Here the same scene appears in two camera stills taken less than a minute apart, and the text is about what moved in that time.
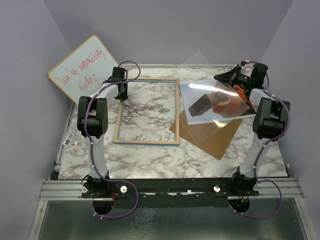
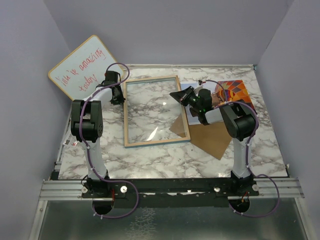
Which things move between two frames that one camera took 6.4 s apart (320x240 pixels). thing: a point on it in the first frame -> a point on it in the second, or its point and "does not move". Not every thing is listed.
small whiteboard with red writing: (83, 71) does not move
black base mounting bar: (169, 193) does not move
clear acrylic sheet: (207, 104) -> (153, 113)
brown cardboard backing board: (212, 137) does not move
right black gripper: (230, 77) -> (182, 96)
